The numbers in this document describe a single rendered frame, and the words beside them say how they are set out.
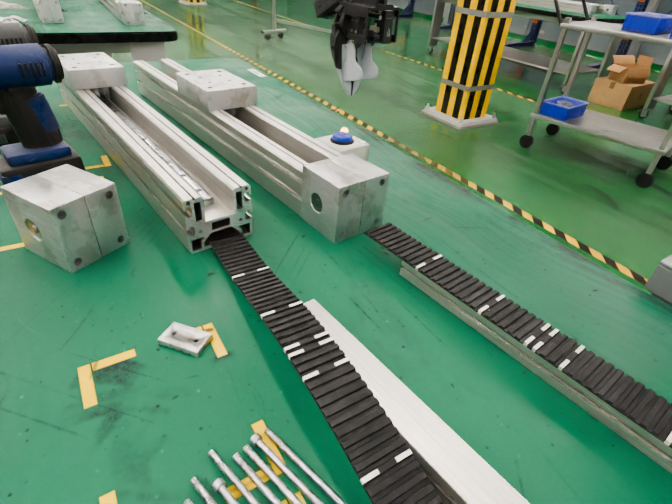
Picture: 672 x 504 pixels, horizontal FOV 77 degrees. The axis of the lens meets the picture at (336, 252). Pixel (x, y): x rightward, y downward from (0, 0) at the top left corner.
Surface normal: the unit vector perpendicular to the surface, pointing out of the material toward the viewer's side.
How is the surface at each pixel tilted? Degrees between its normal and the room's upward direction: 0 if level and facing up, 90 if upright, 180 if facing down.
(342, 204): 90
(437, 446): 0
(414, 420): 0
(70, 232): 90
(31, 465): 0
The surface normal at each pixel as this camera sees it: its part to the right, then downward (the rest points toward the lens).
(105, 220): 0.87, 0.33
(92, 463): 0.07, -0.81
